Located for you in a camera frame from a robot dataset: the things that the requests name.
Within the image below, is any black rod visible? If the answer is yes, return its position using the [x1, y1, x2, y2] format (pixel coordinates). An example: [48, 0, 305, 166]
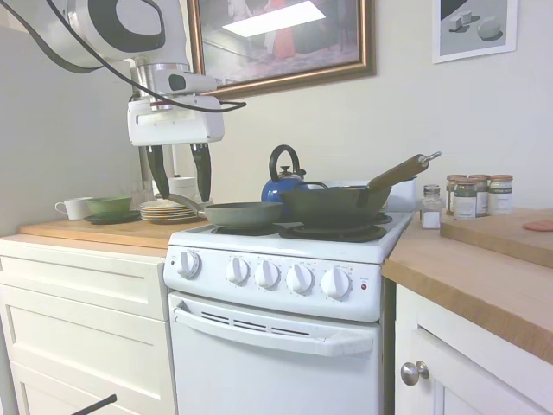
[63, 393, 118, 415]

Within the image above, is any black wok wooden handle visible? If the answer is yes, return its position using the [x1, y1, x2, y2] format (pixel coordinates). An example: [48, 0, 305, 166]
[279, 150, 442, 229]

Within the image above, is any white ceramic cup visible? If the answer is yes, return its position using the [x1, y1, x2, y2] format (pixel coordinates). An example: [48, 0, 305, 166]
[54, 196, 94, 221]

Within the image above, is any gold framed painting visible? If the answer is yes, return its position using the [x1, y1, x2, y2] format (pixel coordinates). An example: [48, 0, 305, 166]
[186, 0, 378, 99]

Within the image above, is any white burner knob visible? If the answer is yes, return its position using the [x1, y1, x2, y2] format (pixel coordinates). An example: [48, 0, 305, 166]
[285, 263, 315, 297]
[254, 259, 283, 291]
[320, 267, 353, 301]
[225, 255, 252, 287]

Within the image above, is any spice jar green label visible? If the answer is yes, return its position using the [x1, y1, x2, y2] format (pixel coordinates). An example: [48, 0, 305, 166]
[453, 177, 479, 221]

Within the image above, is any light wooden cutting board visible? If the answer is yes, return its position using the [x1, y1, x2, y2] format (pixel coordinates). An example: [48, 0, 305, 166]
[439, 214, 553, 269]

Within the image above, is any white oven door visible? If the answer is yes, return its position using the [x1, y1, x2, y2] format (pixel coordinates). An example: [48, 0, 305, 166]
[167, 290, 383, 415]

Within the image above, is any green ceramic bowl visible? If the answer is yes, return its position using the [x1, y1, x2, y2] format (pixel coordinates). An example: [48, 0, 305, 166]
[84, 195, 133, 216]

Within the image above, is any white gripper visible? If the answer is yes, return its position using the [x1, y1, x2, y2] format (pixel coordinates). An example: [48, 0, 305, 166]
[126, 95, 226, 204]

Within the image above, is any white oven temperature knob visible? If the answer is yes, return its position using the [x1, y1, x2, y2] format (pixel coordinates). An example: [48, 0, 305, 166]
[177, 248, 203, 279]

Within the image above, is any large wooden counter board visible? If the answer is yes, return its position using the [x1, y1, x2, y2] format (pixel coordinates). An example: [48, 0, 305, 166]
[18, 214, 213, 251]

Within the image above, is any white cabinet with knob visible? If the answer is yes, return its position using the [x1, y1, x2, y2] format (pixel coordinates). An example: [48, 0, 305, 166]
[393, 282, 553, 415]

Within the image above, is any spice jar white label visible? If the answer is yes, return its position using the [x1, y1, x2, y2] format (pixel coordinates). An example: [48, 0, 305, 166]
[487, 173, 515, 216]

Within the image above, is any grey still-life poster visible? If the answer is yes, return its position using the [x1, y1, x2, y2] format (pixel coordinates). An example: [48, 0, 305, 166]
[431, 0, 519, 66]

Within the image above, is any spice jar copper lid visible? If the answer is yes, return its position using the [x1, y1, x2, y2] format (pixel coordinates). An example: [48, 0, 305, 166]
[467, 173, 491, 218]
[445, 173, 468, 217]

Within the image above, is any white drawer cabinet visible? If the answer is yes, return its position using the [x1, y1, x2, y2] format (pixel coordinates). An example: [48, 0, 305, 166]
[0, 234, 179, 415]

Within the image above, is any thick black cable band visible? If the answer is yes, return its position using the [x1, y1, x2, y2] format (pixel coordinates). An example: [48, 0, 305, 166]
[0, 0, 105, 73]

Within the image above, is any blue kettle black handle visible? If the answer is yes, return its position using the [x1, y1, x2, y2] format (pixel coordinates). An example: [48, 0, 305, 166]
[260, 144, 309, 205]

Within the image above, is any silver round cabinet knob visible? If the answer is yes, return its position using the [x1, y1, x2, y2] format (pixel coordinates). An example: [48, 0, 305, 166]
[399, 359, 430, 387]

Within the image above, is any dark saucer plate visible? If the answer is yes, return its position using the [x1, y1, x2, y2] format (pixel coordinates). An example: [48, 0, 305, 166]
[83, 209, 142, 226]

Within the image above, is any glass salt shaker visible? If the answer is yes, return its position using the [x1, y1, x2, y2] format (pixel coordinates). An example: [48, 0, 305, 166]
[420, 183, 443, 230]

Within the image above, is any black stove burner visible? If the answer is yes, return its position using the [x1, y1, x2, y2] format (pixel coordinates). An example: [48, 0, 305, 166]
[210, 223, 283, 238]
[277, 219, 389, 244]

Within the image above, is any white electric stove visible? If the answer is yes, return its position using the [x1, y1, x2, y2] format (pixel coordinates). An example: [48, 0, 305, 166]
[162, 208, 418, 415]

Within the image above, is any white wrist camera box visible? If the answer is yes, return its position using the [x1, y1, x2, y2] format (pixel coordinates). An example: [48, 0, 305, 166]
[167, 72, 219, 96]

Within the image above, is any clear drinking glass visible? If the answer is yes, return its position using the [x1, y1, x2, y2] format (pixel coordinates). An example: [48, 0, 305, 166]
[122, 178, 153, 204]

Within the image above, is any small grey cast-iron skillet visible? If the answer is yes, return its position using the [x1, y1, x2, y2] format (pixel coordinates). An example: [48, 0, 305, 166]
[168, 193, 284, 229]

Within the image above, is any white oven door handle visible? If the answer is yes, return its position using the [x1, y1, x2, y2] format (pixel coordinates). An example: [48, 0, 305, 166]
[172, 301, 375, 358]

